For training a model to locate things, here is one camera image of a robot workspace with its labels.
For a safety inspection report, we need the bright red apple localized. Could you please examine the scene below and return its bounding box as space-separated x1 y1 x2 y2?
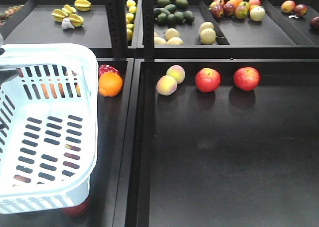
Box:
195 68 221 93
233 67 261 92

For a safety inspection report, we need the yellow starfruit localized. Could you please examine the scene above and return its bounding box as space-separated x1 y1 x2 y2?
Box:
74 0 92 11

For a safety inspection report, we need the pale green pear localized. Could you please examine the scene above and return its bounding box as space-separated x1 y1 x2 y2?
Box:
199 28 216 45

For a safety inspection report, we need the pale peach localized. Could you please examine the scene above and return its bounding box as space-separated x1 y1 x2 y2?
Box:
156 75 177 96
166 65 185 84

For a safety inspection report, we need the red bell pepper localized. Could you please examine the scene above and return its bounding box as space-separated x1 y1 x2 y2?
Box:
98 64 120 78

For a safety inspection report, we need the green avocado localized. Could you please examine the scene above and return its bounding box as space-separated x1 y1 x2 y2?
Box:
175 0 188 9

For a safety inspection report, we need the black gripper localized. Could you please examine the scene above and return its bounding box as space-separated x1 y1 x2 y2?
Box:
0 34 20 85

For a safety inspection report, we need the dark red apple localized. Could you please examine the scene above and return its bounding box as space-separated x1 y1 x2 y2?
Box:
62 194 91 218

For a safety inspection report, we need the black upright post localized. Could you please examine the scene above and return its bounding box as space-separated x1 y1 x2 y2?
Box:
104 0 128 59

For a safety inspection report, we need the light blue plastic basket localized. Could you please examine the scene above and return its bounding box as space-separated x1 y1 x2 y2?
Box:
0 43 98 214

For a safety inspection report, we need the orange fruit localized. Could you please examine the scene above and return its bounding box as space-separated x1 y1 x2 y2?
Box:
98 72 124 97

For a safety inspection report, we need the white garlic bulb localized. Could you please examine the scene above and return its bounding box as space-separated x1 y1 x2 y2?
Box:
61 18 75 30

